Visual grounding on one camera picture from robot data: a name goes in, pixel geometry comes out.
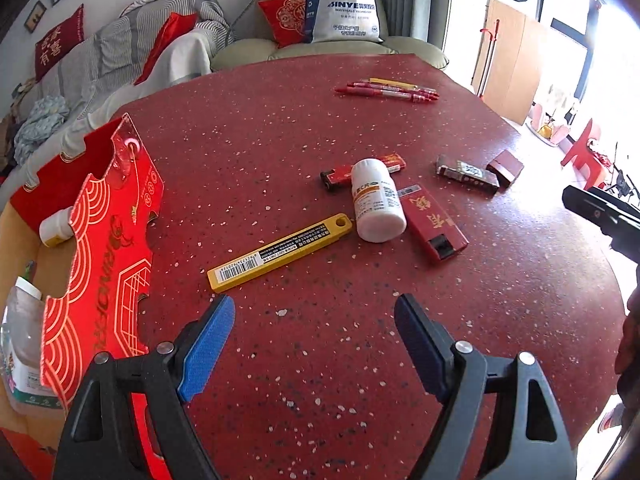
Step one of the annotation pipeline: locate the large red lighter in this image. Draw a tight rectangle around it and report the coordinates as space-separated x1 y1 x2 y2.
398 184 469 264

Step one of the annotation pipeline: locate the yellow blade case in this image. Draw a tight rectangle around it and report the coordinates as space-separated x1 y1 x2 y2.
207 214 354 294

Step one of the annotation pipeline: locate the red slim lighter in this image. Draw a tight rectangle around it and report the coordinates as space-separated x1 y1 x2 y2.
319 153 407 192

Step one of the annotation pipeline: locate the person's right hand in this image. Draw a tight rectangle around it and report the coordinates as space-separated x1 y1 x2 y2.
614 287 639 412

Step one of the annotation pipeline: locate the red plastic chair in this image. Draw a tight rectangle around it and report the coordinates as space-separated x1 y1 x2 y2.
561 119 608 190

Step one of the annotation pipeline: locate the small dark red box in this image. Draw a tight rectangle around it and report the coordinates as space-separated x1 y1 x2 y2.
486 150 524 188

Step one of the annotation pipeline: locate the clear plastic bottle in box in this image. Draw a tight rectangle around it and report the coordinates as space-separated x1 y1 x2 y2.
1 276 64 419

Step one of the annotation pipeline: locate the dark patterned cigarette pack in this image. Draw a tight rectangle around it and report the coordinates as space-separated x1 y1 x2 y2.
435 155 500 194

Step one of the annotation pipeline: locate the wooden board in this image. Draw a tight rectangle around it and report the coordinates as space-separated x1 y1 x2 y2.
472 0 542 125

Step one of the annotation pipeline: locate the small white bottle in box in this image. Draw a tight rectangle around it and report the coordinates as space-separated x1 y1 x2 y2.
39 206 75 248

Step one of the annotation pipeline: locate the white pill bottle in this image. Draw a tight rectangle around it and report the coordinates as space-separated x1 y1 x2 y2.
352 158 407 244

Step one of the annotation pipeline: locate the red gift cardboard box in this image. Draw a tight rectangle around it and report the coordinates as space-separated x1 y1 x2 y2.
1 115 164 479

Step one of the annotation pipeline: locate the yellow pen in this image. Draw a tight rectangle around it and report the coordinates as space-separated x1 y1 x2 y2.
360 77 437 94

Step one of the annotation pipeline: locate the red pen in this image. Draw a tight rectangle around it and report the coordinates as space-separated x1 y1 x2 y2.
348 81 439 100
335 87 436 104

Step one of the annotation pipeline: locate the front red pen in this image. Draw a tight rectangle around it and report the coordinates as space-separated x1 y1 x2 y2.
335 87 436 104

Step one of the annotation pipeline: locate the crumpled light blue cloth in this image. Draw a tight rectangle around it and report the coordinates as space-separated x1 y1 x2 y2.
14 96 70 166

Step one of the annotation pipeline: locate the white blue tote bag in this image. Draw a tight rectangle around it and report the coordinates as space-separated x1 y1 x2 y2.
304 0 382 44

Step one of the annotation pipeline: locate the red embroidered cushion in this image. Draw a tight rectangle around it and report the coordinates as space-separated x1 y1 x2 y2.
258 0 306 48

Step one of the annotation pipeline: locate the beige armchair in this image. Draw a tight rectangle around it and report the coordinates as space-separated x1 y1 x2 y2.
212 0 448 70

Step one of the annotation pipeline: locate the dark red lettered pillow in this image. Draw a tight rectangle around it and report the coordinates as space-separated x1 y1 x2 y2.
35 4 85 82

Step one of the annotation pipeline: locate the grey striped covered sofa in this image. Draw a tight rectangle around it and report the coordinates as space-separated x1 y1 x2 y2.
1 0 230 204

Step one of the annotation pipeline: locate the bright red pillow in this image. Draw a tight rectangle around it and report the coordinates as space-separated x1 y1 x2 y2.
134 12 198 86

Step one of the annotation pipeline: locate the framed wall picture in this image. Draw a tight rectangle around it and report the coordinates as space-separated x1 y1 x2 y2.
24 0 47 34

